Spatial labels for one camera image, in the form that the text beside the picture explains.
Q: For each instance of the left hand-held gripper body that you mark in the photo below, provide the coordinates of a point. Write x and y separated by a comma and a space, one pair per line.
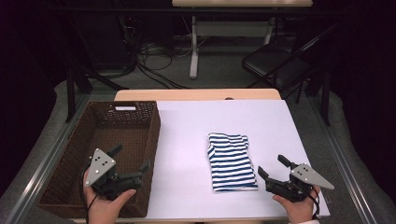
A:
99, 168

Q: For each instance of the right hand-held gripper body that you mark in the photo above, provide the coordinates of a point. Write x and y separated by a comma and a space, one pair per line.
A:
308, 175

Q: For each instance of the brown wicker basket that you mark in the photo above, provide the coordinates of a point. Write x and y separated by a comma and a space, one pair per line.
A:
124, 137

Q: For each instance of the blue white striped shirt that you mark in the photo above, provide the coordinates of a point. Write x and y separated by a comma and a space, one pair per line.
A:
232, 165

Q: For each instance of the person's right hand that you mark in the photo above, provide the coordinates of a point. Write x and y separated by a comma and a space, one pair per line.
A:
300, 211

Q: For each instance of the person's left hand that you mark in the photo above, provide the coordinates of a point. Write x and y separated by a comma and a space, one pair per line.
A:
102, 210

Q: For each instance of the white board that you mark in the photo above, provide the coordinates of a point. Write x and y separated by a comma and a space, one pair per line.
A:
186, 140

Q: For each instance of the black metal stand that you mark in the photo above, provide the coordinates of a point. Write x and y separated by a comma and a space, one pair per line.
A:
71, 93

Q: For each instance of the black folding chair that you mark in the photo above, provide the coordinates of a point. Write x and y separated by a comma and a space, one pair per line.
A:
274, 63

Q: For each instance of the white-legged desk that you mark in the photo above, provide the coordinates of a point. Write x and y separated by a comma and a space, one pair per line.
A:
194, 46

